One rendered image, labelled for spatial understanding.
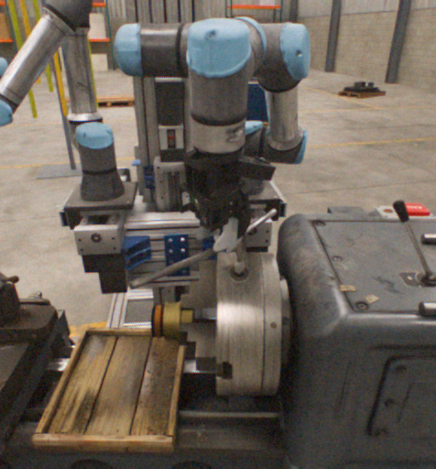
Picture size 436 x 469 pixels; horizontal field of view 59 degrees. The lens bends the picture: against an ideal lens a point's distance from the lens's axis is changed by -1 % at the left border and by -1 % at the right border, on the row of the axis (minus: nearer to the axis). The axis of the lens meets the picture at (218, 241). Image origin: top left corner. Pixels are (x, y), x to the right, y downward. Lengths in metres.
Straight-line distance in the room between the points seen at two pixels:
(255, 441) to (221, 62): 0.77
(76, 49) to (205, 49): 0.98
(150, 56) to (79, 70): 0.83
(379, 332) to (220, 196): 0.34
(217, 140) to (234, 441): 0.67
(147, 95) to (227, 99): 0.97
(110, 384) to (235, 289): 0.46
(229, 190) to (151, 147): 0.94
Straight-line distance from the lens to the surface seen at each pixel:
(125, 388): 1.05
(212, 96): 0.50
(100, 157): 1.33
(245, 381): 0.81
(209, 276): 0.88
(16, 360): 1.08
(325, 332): 0.67
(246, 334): 0.75
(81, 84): 1.44
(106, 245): 1.29
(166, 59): 0.62
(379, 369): 0.77
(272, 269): 0.80
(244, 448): 0.95
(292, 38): 0.96
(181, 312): 0.88
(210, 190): 0.56
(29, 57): 1.30
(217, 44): 0.49
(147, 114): 1.47
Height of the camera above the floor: 1.66
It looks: 28 degrees down
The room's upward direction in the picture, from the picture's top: straight up
